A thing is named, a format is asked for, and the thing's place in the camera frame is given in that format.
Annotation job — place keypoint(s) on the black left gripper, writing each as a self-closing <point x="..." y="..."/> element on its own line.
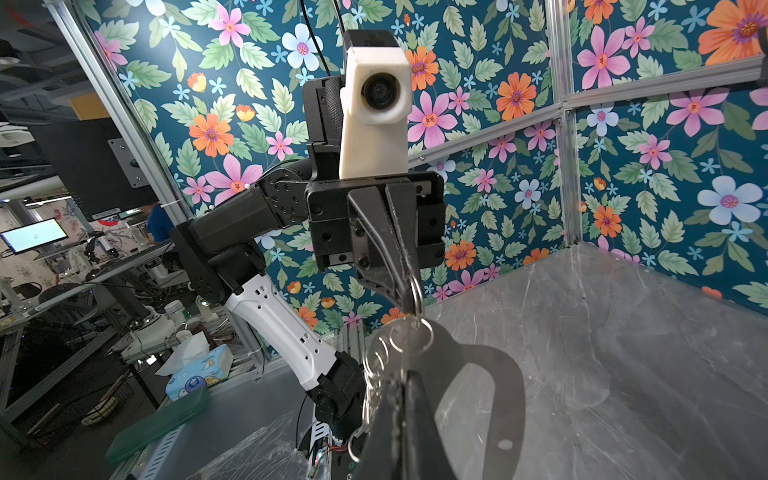
<point x="388" y="227"/>

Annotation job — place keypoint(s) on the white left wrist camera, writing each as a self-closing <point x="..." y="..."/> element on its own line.
<point x="376" y="101"/>

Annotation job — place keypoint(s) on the green flat tray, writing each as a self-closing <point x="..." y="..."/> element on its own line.
<point x="156" y="425"/>

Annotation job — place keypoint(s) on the tissue box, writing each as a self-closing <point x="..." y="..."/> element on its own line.
<point x="193" y="366"/>

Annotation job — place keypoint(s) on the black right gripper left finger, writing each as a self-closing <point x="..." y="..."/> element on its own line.
<point x="384" y="453"/>

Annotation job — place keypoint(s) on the silver keys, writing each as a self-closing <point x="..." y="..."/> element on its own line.
<point x="409" y="367"/>

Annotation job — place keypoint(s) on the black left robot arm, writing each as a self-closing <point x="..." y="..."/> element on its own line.
<point x="218" y="250"/>

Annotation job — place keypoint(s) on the computer monitor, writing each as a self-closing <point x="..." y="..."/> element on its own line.
<point x="32" y="236"/>

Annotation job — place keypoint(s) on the aluminium corner post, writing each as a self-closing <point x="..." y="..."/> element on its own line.
<point x="561" y="62"/>

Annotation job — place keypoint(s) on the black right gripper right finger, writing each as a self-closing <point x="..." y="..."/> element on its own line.
<point x="426" y="455"/>

